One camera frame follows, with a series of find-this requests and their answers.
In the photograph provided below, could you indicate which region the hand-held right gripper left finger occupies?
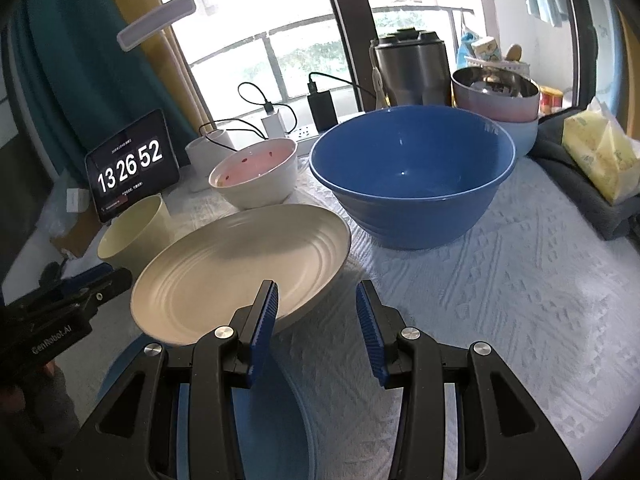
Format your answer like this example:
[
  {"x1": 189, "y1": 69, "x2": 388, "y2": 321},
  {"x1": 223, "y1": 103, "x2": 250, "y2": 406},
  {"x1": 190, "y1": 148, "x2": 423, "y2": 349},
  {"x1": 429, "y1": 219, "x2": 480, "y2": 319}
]
[{"x1": 52, "y1": 280, "x2": 279, "y2": 480}]

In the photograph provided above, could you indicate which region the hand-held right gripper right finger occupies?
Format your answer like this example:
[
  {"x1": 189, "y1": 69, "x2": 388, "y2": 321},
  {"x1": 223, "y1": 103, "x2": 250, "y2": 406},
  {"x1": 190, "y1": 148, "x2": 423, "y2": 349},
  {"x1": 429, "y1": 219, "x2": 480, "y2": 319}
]
[{"x1": 355, "y1": 280, "x2": 583, "y2": 480}]

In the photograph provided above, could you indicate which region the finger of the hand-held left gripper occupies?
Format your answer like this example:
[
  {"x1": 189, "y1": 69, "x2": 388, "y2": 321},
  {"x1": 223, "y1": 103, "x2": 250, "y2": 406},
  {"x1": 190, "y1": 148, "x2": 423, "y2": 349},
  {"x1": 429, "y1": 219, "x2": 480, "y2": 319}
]
[
  {"x1": 75, "y1": 267, "x2": 133, "y2": 311},
  {"x1": 60, "y1": 262, "x2": 113, "y2": 291}
]

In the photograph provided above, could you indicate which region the light yellow bowl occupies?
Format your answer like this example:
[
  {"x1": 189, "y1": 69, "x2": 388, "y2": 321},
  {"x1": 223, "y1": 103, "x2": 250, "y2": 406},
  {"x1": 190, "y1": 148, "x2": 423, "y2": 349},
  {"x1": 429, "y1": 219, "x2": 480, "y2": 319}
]
[{"x1": 96, "y1": 194, "x2": 173, "y2": 273}]

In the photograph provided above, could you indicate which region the beige ribbed plate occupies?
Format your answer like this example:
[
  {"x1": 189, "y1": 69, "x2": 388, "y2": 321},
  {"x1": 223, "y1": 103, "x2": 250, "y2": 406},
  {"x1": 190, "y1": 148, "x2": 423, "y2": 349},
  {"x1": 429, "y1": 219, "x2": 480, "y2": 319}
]
[{"x1": 130, "y1": 204, "x2": 352, "y2": 347}]

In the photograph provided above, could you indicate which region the blue plate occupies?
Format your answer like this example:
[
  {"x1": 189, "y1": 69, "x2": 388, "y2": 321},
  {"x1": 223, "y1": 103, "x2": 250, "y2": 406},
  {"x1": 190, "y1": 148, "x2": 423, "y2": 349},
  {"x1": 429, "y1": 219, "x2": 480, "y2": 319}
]
[{"x1": 97, "y1": 332, "x2": 317, "y2": 480}]

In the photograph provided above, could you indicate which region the large blue bowl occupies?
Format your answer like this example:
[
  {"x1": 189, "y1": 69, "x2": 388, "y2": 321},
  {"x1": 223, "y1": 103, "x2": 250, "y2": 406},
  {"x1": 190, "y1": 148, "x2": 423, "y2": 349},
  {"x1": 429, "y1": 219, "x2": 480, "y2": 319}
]
[{"x1": 308, "y1": 105, "x2": 517, "y2": 251}]

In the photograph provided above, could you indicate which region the person's left forearm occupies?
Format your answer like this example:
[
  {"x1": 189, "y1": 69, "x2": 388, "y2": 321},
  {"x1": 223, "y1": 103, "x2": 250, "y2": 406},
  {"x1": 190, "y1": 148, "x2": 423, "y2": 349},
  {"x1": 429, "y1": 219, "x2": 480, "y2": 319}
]
[{"x1": 22, "y1": 365, "x2": 81, "y2": 443}]

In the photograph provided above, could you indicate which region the small white box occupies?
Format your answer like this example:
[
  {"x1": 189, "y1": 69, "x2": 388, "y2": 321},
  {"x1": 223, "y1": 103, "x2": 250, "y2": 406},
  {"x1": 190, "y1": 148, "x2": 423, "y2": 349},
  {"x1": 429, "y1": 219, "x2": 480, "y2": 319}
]
[{"x1": 67, "y1": 187, "x2": 91, "y2": 216}]

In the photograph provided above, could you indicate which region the tablet with clock display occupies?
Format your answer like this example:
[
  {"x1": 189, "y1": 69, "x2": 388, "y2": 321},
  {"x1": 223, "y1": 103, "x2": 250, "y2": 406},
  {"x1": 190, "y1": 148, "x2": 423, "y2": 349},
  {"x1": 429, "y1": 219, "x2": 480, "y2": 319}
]
[{"x1": 84, "y1": 108, "x2": 181, "y2": 224}]

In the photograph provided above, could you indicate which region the white bowl with pink inside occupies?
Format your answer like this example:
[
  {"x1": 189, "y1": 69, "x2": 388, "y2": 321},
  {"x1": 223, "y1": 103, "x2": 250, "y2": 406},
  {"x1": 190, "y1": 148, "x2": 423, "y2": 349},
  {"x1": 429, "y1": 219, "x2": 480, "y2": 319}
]
[{"x1": 208, "y1": 137, "x2": 299, "y2": 211}]

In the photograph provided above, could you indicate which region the white power strip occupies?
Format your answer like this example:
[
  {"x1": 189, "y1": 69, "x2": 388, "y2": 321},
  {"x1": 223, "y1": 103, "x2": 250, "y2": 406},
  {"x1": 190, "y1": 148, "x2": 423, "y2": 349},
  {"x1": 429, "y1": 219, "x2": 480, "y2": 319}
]
[{"x1": 287, "y1": 122, "x2": 326, "y2": 142}]

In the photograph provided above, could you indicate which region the teal curtain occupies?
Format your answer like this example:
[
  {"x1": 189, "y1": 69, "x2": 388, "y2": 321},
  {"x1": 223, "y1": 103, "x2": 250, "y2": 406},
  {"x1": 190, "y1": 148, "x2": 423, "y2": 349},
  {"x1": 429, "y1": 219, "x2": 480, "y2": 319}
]
[{"x1": 10, "y1": 0, "x2": 196, "y2": 181}]

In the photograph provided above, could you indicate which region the white charger plug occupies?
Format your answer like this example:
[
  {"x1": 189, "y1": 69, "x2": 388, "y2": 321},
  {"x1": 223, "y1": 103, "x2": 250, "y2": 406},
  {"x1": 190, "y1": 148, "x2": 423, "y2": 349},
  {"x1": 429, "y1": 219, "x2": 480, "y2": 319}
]
[{"x1": 261, "y1": 102, "x2": 286, "y2": 138}]

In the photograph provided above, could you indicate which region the yellow curtain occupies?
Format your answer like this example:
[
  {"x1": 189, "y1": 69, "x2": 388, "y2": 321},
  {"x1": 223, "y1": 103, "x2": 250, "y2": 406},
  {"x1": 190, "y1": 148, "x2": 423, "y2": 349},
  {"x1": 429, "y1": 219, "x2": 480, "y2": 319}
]
[{"x1": 97, "y1": 0, "x2": 201, "y2": 161}]

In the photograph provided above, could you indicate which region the black power adapter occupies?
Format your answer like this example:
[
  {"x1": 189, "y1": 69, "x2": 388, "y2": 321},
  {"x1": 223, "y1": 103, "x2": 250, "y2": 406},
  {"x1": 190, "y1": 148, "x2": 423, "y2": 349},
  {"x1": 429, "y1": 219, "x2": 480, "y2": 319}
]
[{"x1": 306, "y1": 74, "x2": 337, "y2": 133}]

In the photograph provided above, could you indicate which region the light blue bowl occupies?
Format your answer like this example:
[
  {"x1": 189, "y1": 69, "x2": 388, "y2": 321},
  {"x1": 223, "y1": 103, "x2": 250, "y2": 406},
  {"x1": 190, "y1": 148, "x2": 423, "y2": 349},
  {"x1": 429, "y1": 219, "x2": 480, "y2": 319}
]
[{"x1": 492, "y1": 115, "x2": 541, "y2": 158}]

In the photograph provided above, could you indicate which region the steel bowl with pink outside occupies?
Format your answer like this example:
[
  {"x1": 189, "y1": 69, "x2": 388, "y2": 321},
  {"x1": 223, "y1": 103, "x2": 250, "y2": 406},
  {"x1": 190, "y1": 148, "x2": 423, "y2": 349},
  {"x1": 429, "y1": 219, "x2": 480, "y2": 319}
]
[{"x1": 451, "y1": 66, "x2": 541, "y2": 123}]

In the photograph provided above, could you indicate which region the steel tumbler with black lid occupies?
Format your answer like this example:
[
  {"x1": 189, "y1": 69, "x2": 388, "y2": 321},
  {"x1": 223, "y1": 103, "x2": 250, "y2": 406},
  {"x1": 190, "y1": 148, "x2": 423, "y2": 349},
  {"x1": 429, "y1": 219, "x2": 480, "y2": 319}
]
[{"x1": 372, "y1": 30, "x2": 453, "y2": 108}]

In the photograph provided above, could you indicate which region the balcony railing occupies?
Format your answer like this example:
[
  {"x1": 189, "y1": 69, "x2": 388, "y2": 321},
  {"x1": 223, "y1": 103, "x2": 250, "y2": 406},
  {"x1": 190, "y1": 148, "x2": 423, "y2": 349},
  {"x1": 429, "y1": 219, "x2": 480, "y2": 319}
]
[{"x1": 190, "y1": 6, "x2": 476, "y2": 111}]

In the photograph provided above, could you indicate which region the yellow tissue pack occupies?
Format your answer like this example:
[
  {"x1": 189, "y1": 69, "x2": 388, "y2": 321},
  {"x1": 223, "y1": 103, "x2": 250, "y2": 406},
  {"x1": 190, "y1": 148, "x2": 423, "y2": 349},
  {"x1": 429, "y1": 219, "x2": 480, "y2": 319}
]
[{"x1": 561, "y1": 96, "x2": 640, "y2": 206}]

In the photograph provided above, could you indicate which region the red can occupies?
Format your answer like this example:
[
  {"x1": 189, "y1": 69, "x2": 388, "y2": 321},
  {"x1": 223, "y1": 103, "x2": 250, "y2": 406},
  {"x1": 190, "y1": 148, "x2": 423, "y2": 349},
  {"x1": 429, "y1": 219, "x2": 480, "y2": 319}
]
[{"x1": 539, "y1": 86, "x2": 565, "y2": 115}]

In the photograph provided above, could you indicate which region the black charger cable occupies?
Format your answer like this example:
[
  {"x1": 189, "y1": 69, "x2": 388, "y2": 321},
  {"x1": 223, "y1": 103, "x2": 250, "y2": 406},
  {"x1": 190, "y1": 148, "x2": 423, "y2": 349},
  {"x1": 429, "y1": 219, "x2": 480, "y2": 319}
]
[{"x1": 200, "y1": 81, "x2": 273, "y2": 151}]

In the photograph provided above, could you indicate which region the black adapter cable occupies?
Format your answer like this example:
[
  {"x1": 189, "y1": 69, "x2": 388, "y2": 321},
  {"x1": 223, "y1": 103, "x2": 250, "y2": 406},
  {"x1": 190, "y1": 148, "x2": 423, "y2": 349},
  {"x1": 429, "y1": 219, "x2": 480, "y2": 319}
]
[{"x1": 309, "y1": 72, "x2": 381, "y2": 101}]

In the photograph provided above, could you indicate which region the black window post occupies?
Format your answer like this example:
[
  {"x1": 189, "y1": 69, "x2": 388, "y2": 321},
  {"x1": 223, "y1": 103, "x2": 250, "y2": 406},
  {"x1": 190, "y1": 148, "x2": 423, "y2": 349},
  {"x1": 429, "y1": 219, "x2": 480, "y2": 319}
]
[{"x1": 317, "y1": 0, "x2": 382, "y2": 111}]

